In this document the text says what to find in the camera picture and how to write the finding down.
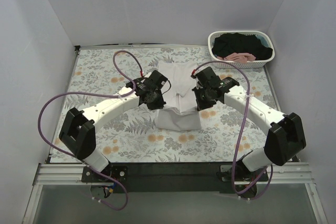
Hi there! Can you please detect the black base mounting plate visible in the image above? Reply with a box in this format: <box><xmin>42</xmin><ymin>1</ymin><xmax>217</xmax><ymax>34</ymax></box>
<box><xmin>81</xmin><ymin>161</ymin><xmax>272</xmax><ymax>195</ymax></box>

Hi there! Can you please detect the white t shirt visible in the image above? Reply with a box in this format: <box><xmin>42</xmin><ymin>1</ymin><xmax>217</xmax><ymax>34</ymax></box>
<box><xmin>155</xmin><ymin>62</ymin><xmax>201</xmax><ymax>132</ymax></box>

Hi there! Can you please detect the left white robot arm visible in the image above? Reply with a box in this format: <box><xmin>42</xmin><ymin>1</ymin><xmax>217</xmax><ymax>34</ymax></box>
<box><xmin>59</xmin><ymin>70</ymin><xmax>169</xmax><ymax>182</ymax></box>

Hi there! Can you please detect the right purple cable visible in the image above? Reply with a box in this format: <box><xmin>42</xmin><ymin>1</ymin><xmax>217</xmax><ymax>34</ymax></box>
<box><xmin>193</xmin><ymin>60</ymin><xmax>274</xmax><ymax>200</ymax></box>

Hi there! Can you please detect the blue garment in basket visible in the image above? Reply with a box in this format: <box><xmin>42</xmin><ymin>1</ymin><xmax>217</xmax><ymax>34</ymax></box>
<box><xmin>257</xmin><ymin>36</ymin><xmax>269</xmax><ymax>47</ymax></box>

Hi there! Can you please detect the pink garment in basket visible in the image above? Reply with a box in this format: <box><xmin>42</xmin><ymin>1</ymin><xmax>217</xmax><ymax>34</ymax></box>
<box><xmin>216</xmin><ymin>52</ymin><xmax>256</xmax><ymax>64</ymax></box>

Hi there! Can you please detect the white plastic laundry basket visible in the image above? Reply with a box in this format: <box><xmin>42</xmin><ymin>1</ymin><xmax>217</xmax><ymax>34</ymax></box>
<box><xmin>207</xmin><ymin>30</ymin><xmax>275</xmax><ymax>69</ymax></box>

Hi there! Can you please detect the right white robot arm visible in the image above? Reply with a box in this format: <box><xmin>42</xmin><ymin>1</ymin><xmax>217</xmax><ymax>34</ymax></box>
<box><xmin>191</xmin><ymin>67</ymin><xmax>307</xmax><ymax>181</ymax></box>

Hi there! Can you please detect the black garment in basket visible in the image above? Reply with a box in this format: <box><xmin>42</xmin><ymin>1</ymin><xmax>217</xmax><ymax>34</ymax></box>
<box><xmin>212</xmin><ymin>33</ymin><xmax>273</xmax><ymax>60</ymax></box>

